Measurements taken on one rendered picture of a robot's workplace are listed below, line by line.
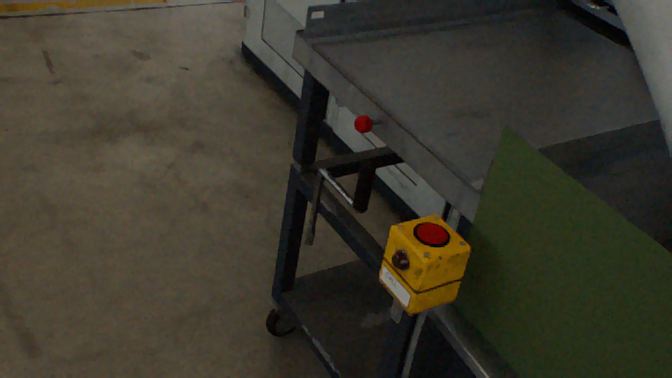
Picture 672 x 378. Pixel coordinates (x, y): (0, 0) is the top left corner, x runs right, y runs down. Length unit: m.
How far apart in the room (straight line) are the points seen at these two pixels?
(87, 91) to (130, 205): 0.68
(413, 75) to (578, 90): 0.33
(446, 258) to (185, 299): 1.27
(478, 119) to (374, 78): 0.21
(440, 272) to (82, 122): 2.02
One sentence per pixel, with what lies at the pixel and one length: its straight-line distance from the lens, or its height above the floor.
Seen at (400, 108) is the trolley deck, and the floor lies 0.85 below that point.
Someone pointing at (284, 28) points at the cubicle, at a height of 0.26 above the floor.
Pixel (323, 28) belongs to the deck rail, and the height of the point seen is 0.86.
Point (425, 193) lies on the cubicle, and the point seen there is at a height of 0.15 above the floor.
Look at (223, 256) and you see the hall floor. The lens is 2.38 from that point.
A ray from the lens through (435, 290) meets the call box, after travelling 1.10.
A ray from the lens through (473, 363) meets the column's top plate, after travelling 1.16.
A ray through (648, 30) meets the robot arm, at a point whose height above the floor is 1.12.
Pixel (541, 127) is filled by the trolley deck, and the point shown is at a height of 0.85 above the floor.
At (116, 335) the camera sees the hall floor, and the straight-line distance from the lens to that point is 2.15.
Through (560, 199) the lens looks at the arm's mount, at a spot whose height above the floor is 1.02.
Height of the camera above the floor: 1.55
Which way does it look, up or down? 35 degrees down
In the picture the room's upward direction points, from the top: 11 degrees clockwise
